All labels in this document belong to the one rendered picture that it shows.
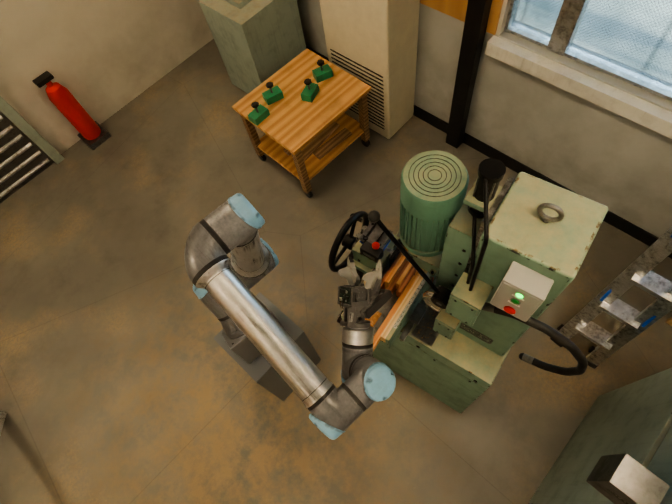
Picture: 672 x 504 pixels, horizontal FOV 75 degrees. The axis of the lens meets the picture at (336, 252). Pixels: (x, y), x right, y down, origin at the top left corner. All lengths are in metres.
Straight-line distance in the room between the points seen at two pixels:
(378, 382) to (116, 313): 2.22
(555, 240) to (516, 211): 0.11
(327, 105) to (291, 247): 0.90
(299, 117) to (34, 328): 2.12
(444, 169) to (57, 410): 2.58
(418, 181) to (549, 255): 0.36
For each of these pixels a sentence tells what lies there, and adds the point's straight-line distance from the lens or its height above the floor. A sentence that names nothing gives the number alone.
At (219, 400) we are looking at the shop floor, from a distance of 2.66.
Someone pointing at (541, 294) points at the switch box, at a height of 1.48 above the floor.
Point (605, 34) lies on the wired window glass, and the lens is 2.51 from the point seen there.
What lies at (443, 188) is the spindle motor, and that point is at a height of 1.50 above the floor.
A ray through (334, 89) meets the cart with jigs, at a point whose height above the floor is 0.53.
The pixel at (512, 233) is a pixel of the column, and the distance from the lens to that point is 1.12.
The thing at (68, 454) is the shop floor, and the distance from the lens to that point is 3.02.
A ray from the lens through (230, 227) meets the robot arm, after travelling 1.21.
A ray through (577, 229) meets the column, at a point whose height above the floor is 1.52.
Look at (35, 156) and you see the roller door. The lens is 4.01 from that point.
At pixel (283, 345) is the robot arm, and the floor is 1.37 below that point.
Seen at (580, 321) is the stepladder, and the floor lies 0.29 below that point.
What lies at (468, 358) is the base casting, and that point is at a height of 0.80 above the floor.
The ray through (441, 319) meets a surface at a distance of 1.47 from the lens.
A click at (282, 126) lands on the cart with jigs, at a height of 0.53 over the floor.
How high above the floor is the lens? 2.46
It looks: 62 degrees down
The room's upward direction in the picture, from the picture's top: 14 degrees counter-clockwise
